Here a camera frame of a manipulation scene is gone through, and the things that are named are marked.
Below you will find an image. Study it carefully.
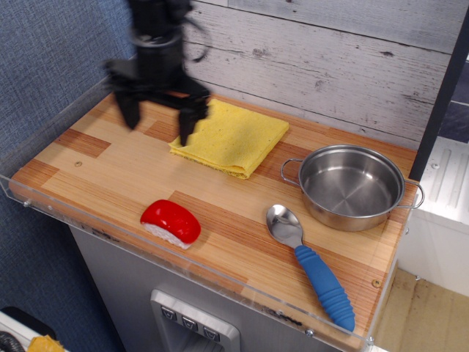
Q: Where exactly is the blue handled metal spoon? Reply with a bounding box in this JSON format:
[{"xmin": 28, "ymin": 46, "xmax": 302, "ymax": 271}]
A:
[{"xmin": 266, "ymin": 205, "xmax": 355, "ymax": 332}]

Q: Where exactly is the white ridged side appliance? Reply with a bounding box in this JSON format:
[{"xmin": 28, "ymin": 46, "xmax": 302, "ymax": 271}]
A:
[{"xmin": 397, "ymin": 137, "xmax": 468, "ymax": 296}]

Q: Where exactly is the dark grey right post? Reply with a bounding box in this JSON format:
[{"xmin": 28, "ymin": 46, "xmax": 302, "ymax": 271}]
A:
[{"xmin": 409, "ymin": 10, "xmax": 468, "ymax": 181}]

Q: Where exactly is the clear acrylic table guard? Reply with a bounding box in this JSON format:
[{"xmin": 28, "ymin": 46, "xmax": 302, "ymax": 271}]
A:
[{"xmin": 1, "ymin": 84, "xmax": 416, "ymax": 351}]

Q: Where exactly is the stainless steel pot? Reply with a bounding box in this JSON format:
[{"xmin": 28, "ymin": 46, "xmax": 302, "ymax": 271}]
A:
[{"xmin": 281, "ymin": 144, "xmax": 425, "ymax": 232}]

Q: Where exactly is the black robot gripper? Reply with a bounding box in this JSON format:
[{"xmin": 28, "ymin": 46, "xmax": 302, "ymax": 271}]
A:
[{"xmin": 105, "ymin": 42, "xmax": 210, "ymax": 146}]

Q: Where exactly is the yellow object bottom left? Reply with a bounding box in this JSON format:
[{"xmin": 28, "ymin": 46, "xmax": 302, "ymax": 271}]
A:
[{"xmin": 26, "ymin": 335, "xmax": 66, "ymax": 352}]

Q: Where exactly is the red toy sushi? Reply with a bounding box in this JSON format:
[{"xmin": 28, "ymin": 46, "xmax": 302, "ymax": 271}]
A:
[{"xmin": 140, "ymin": 199, "xmax": 202, "ymax": 249}]

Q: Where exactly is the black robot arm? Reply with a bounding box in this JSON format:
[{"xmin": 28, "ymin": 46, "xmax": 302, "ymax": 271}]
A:
[{"xmin": 105, "ymin": 1, "xmax": 211, "ymax": 146}]

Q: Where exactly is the yellow folded cloth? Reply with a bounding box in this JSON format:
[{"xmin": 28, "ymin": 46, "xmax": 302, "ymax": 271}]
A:
[{"xmin": 169, "ymin": 99, "xmax": 289, "ymax": 180}]

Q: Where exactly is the grey toy fridge cabinet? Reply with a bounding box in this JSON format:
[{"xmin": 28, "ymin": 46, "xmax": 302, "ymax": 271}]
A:
[{"xmin": 68, "ymin": 224, "xmax": 341, "ymax": 352}]

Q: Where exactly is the silver dispenser button panel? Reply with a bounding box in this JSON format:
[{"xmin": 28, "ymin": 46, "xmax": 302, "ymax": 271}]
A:
[{"xmin": 150, "ymin": 289, "xmax": 241, "ymax": 351}]

